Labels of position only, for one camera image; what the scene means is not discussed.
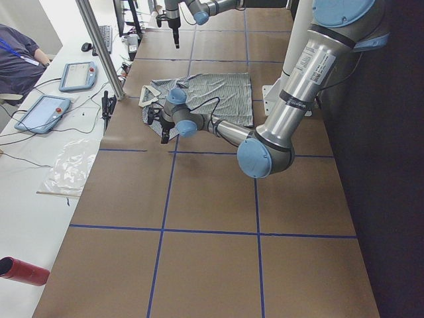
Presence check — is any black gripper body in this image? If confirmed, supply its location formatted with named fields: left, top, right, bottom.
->
left=160, top=117, right=175, bottom=133
left=167, top=18, right=180, bottom=30

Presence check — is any blue white striped polo shirt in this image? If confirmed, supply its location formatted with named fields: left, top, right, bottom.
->
left=139, top=73, right=253, bottom=146

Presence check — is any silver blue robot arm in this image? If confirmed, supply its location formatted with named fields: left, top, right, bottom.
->
left=158, top=1, right=390, bottom=178
left=157, top=0, right=244, bottom=49

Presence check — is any white mug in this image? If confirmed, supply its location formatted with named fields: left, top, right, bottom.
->
left=121, top=34, right=139, bottom=47

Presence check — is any black clamp tool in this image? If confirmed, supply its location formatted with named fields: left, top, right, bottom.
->
left=101, top=90, right=117, bottom=134

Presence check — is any black keyboard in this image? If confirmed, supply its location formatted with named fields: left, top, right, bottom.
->
left=99, top=25, right=113, bottom=54

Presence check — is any black computer mouse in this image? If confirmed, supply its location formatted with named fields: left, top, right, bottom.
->
left=81, top=42, right=92, bottom=52

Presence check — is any clear plastic bag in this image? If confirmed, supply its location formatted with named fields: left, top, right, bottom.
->
left=37, top=138, right=100, bottom=197

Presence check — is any upper blue teach pendant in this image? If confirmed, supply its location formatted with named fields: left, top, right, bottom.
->
left=59, top=61, right=97, bottom=93

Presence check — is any blue teach pendant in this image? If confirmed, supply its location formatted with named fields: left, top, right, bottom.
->
left=59, top=61, right=97, bottom=93
left=15, top=95, right=72, bottom=134

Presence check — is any lower blue teach pendant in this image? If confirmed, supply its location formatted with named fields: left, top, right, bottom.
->
left=15, top=95, right=72, bottom=134

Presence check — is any seated person in grey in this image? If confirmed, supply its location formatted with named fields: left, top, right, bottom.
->
left=1, top=25, right=50, bottom=106

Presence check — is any red cylinder tube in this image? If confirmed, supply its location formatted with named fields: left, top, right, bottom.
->
left=1, top=256, right=50, bottom=286

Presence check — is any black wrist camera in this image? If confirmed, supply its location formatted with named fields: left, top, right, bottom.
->
left=147, top=107, right=162, bottom=126

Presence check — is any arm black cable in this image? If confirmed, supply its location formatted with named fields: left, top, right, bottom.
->
left=187, top=96, right=222, bottom=133

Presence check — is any aluminium frame post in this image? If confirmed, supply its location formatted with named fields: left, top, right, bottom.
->
left=76, top=0, right=125, bottom=101

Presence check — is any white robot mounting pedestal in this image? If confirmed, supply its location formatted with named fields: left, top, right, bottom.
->
left=262, top=0, right=319, bottom=117

